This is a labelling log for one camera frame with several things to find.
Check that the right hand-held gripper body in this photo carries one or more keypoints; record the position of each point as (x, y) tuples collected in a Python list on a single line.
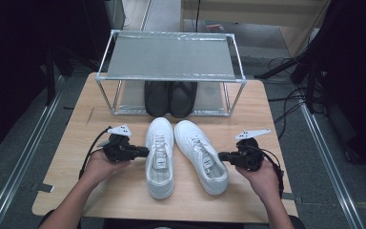
[(249, 157)]

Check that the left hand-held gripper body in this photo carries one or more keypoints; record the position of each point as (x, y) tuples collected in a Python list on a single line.
[(119, 149)]

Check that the white sneaker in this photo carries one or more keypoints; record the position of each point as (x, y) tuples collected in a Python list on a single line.
[(159, 178), (190, 140)]

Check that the black slipper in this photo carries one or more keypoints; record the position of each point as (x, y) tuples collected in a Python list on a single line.
[(157, 98), (182, 100)]

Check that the metal shoe rack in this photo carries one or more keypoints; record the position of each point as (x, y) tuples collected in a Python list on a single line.
[(171, 57)]

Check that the person's left hand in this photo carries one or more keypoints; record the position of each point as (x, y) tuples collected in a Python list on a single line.
[(100, 167)]

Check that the person's right hand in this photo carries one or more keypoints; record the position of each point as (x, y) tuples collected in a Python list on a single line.
[(263, 181)]

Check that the grey tape strip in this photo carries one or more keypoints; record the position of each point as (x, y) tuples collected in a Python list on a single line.
[(294, 197), (43, 187)]

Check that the person's right leg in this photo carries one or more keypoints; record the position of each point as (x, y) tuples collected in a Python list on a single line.
[(298, 222)]

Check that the person's leg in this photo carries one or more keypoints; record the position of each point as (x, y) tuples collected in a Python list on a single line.
[(44, 221), (298, 222)]

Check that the black tripod stand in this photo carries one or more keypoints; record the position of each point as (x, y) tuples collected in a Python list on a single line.
[(279, 68)]

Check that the person's left leg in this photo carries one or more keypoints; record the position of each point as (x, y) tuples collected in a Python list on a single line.
[(44, 221)]

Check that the small red object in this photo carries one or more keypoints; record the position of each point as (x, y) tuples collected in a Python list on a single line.
[(214, 27)]

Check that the black curtain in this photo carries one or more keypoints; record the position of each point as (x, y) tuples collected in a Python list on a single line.
[(355, 63), (19, 47)]

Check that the wooden cabinet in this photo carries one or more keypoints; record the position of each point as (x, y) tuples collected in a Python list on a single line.
[(254, 12)]

